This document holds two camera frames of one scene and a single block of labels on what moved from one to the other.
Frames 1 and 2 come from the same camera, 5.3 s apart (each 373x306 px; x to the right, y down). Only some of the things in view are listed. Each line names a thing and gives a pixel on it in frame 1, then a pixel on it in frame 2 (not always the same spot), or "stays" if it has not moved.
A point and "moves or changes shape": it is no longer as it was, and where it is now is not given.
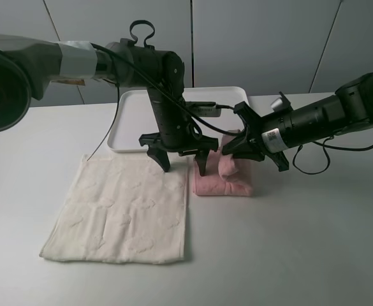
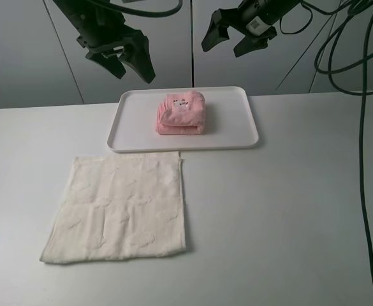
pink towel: x=226 y=174 moves or changes shape
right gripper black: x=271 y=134 → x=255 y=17
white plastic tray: x=132 y=116 stays
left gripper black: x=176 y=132 → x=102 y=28
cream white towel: x=122 y=210 stays
